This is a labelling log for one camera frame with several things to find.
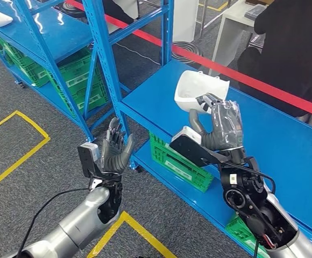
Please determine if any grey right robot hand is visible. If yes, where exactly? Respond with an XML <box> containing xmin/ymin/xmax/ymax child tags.
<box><xmin>189</xmin><ymin>93</ymin><xmax>244</xmax><ymax>152</ymax></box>

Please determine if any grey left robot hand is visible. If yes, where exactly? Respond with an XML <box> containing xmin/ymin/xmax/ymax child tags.
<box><xmin>101</xmin><ymin>117</ymin><xmax>136</xmax><ymax>175</ymax></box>

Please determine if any blue metal shelf rack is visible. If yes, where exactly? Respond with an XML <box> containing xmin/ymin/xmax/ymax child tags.
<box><xmin>81</xmin><ymin>0</ymin><xmax>312</xmax><ymax>258</ymax></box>
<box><xmin>0</xmin><ymin>0</ymin><xmax>132</xmax><ymax>141</ymax></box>

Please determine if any red barrier belt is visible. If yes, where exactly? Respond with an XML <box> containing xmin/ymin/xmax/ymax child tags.
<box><xmin>66</xmin><ymin>0</ymin><xmax>312</xmax><ymax>121</ymax></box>

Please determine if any yellow floor tape square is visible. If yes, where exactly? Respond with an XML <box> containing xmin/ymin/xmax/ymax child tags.
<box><xmin>87</xmin><ymin>211</ymin><xmax>178</xmax><ymax>258</ymax></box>
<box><xmin>0</xmin><ymin>109</ymin><xmax>51</xmax><ymax>193</ymax></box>

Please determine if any round ribbed black base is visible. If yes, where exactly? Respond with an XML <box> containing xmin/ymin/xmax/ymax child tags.
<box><xmin>60</xmin><ymin>0</ymin><xmax>88</xmax><ymax>18</ymax></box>
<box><xmin>159</xmin><ymin>41</ymin><xmax>203</xmax><ymax>70</ymax></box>

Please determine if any white square column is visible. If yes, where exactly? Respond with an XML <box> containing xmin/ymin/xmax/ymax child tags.
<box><xmin>171</xmin><ymin>0</ymin><xmax>199</xmax><ymax>44</ymax></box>

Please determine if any person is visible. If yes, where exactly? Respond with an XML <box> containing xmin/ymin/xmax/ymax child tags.
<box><xmin>102</xmin><ymin>0</ymin><xmax>139</xmax><ymax>34</ymax></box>
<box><xmin>236</xmin><ymin>0</ymin><xmax>312</xmax><ymax>119</ymax></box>

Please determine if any grey laptop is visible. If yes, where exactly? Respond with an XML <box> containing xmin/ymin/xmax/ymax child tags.
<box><xmin>244</xmin><ymin>3</ymin><xmax>267</xmax><ymax>22</ymax></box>

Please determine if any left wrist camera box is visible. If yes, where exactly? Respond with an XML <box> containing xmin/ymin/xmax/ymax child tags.
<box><xmin>77</xmin><ymin>142</ymin><xmax>101</xmax><ymax>179</ymax></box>

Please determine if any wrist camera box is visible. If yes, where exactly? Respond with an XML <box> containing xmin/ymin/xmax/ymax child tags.
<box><xmin>169</xmin><ymin>125</ymin><xmax>228</xmax><ymax>168</ymax></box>
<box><xmin>77</xmin><ymin>142</ymin><xmax>101</xmax><ymax>179</ymax></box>

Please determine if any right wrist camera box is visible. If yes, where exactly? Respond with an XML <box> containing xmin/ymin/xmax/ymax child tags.
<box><xmin>169</xmin><ymin>125</ymin><xmax>228</xmax><ymax>168</ymax></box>

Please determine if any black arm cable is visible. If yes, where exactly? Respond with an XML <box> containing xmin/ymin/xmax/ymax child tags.
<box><xmin>16</xmin><ymin>189</ymin><xmax>91</xmax><ymax>258</ymax></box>

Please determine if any thin white floor cable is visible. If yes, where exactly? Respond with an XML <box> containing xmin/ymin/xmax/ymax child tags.
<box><xmin>116</xmin><ymin>42</ymin><xmax>160</xmax><ymax>66</ymax></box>

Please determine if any chrome tube frame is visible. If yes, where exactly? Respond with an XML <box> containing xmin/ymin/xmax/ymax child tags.
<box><xmin>196</xmin><ymin>0</ymin><xmax>232</xmax><ymax>39</ymax></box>

